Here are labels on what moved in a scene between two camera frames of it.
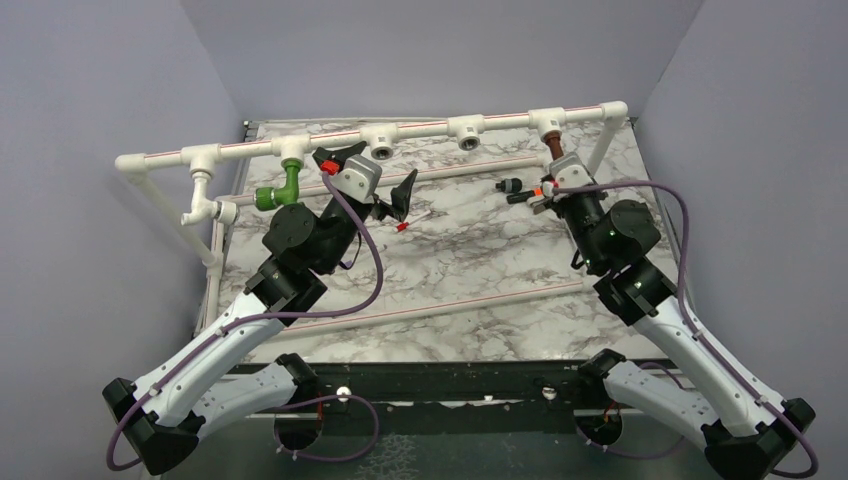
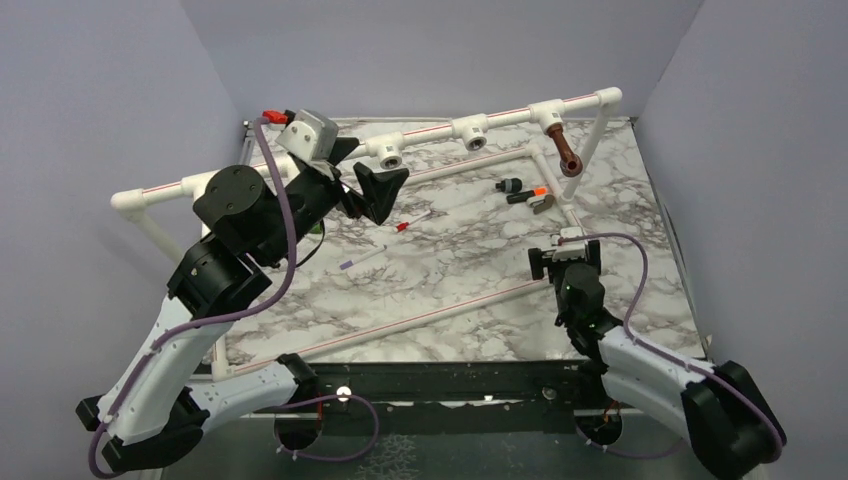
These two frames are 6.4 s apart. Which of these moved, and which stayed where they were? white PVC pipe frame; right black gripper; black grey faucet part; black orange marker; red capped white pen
Moved: right black gripper; white PVC pipe frame
Stayed: red capped white pen; black grey faucet part; black orange marker
